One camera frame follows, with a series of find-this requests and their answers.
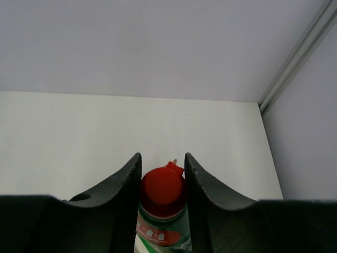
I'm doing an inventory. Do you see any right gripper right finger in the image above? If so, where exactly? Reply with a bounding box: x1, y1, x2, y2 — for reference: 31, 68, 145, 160
184, 153, 336, 252

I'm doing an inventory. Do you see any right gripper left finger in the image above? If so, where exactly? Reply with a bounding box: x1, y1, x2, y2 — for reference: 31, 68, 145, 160
1, 153, 142, 252

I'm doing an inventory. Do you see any green dish soap bottle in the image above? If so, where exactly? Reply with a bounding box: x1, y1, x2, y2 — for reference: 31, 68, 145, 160
134, 159, 193, 252

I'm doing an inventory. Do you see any right aluminium frame post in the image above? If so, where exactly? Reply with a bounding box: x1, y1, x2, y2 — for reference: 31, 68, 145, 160
258, 1, 336, 115

